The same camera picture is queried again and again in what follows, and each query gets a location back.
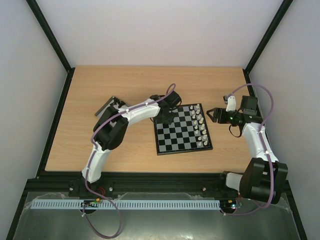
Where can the black frame post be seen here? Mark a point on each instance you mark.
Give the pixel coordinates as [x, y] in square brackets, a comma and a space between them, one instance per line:
[41, 19]
[276, 20]

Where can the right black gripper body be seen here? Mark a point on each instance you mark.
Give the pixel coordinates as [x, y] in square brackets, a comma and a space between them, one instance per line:
[220, 115]

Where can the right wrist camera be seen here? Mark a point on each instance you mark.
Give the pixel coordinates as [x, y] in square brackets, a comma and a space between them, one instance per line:
[230, 102]

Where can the light blue slotted cable duct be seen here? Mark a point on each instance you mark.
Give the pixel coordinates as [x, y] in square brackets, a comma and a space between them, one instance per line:
[77, 204]

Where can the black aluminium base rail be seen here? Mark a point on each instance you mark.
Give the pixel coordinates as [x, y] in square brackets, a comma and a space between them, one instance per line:
[114, 184]

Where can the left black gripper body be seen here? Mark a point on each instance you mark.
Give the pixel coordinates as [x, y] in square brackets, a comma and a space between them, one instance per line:
[166, 119]

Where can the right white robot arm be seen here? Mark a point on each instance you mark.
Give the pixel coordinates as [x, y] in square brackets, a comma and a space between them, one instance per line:
[264, 178]

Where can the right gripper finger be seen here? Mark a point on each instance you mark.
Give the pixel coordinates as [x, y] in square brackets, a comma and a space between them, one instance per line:
[212, 115]
[215, 109]

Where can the black chess piece in tray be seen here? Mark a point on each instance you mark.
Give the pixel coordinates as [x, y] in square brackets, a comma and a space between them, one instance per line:
[117, 103]

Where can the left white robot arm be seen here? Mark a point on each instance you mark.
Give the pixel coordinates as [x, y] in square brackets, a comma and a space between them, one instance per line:
[115, 116]

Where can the black and silver chessboard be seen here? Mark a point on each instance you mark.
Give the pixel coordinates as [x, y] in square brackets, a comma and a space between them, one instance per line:
[181, 136]

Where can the black frame post right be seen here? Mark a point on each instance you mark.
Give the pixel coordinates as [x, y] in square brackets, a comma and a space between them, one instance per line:
[276, 20]

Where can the black frame post left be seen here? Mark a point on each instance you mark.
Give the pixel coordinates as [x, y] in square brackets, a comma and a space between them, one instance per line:
[41, 19]

